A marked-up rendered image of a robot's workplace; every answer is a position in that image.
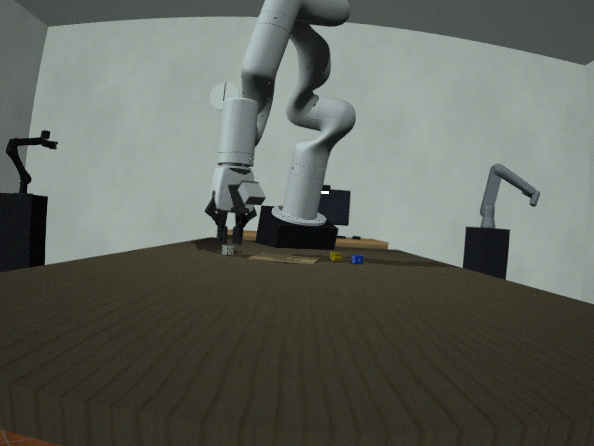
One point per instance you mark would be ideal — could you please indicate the tan mat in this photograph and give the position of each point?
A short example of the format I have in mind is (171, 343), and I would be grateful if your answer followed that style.
(285, 258)

